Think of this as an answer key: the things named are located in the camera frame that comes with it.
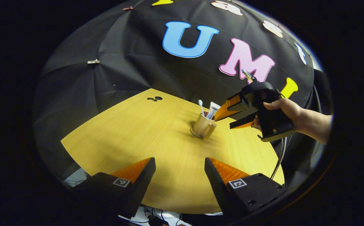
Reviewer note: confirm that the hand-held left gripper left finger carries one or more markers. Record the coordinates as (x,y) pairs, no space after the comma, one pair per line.
(141,188)

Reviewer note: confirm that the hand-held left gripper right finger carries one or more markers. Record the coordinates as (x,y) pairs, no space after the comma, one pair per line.
(218,188)

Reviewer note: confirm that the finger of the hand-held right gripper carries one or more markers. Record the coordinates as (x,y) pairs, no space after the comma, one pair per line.
(244,121)
(229,106)

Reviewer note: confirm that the white toothpaste tube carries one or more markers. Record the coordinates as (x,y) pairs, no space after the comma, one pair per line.
(213,108)

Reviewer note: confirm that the white toothbrush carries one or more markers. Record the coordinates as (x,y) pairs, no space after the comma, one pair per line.
(200,102)

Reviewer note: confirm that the beige cup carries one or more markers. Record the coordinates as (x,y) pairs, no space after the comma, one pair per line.
(202,125)

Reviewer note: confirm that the wooden desktop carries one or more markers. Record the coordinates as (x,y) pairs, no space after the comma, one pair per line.
(138,141)

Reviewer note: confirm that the black backdrop cloth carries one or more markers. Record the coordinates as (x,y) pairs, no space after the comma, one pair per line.
(122,62)

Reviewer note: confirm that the metal clip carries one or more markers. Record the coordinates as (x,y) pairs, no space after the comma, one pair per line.
(93,61)

